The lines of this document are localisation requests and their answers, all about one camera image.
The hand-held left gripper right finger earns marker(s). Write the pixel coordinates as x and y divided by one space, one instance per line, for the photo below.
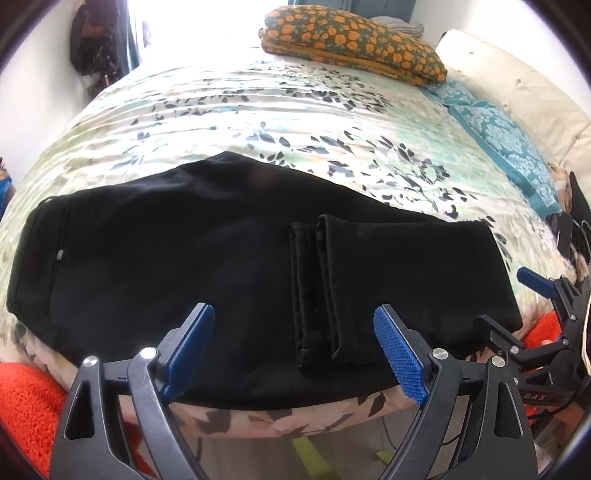
399 355

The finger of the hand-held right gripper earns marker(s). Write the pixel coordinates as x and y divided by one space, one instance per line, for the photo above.
535 278
501 334

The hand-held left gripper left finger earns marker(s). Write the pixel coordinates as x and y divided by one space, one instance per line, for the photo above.
189 353

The black pants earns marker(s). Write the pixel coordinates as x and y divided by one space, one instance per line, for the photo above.
184 258

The black cloth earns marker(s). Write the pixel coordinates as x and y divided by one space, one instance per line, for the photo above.
579 198

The large teal patterned pillow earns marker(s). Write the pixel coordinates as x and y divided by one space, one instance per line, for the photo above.
508 147

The orange fleece clothing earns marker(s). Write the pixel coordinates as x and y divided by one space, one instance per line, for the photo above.
27 415

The cream padded headboard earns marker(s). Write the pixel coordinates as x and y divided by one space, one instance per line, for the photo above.
521 78

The small teal patterned pillow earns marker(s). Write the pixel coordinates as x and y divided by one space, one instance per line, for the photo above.
450 94

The pile of clothes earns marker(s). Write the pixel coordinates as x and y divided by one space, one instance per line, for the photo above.
3 196

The floral bedspread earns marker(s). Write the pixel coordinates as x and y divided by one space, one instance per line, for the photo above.
258 110

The checked grey pillow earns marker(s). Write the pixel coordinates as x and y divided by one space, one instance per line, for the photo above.
399 25

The pumpkin print folded quilt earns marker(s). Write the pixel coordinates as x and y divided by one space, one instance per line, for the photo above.
351 39

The dark hanging clothes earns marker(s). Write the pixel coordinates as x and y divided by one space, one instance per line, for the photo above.
92 41

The blue curtain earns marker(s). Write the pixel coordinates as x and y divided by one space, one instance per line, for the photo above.
346 5

